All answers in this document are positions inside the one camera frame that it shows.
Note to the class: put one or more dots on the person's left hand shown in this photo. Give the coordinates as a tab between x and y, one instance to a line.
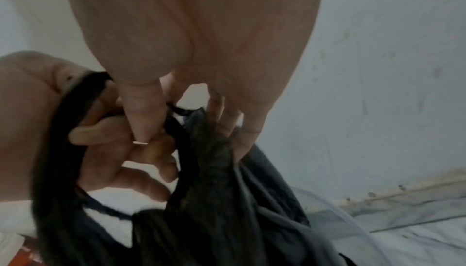
25	121

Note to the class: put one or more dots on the person's right hand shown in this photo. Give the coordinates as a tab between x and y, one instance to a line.
196	29

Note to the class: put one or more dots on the black fabric garment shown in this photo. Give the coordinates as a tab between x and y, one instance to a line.
211	201

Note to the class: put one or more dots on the red orange packet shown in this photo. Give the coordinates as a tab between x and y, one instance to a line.
32	254

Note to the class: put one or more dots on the clear plastic container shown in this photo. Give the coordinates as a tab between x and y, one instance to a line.
338	224

